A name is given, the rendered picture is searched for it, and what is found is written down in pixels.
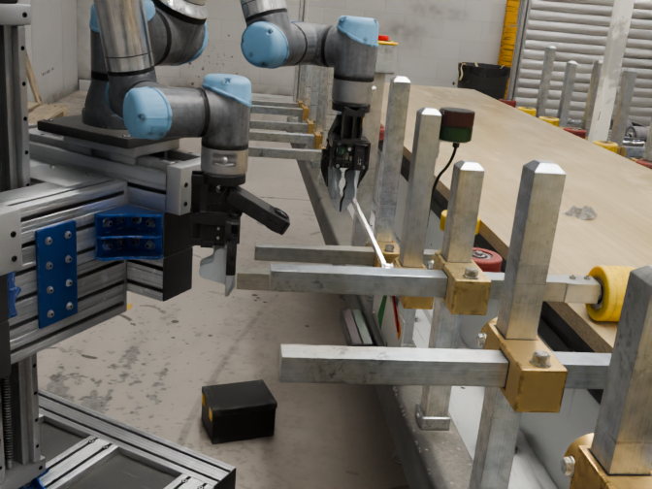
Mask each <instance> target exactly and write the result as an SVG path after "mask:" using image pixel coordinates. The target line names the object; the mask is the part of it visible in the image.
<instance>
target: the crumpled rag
mask: <svg viewBox="0 0 652 489"><path fill-rule="evenodd" d="M562 214H565V215H566V216H574V217H577V218H578V219H592V218H595V216H597V214H596V213H595V211H594V210H593V209H592V208H591V207H590V206H589V207H587V206H584V207H582V208H580V207H576V206H575V205H573V206H572V207H571V208H570V209H569V210H568V211H567V212H562Z"/></svg>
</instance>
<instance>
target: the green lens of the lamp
mask: <svg viewBox="0 0 652 489"><path fill-rule="evenodd" d="M472 135H473V127H472V128H468V129H462V128H451V127H446V126H442V125H441V126H440V136H439V139H442V140H446V141H451V142H470V141H471V140H472Z"/></svg>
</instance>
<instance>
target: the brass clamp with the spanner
mask: <svg viewBox="0 0 652 489"><path fill-rule="evenodd" d="M392 264H393V268H395V269H418V270H427V269H426V268H425V266H424V265H423V263H422V267H403V266H402V264H401V262H400V261H399V257H397V258H396V259H394V261H393V262H392ZM398 298H399V300H400V302H401V304H402V305H403V307H404V309H416V310H431V309H432V308H433V302H434V297H411V296H398Z"/></svg>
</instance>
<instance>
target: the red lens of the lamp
mask: <svg viewBox="0 0 652 489"><path fill-rule="evenodd" d="M440 114H441V123H440V124H444V125H449V126H457V127H472V126H473V123H474V116H475V112H473V114H459V113H452V112H447V111H443V110H442V109H441V108H440Z"/></svg>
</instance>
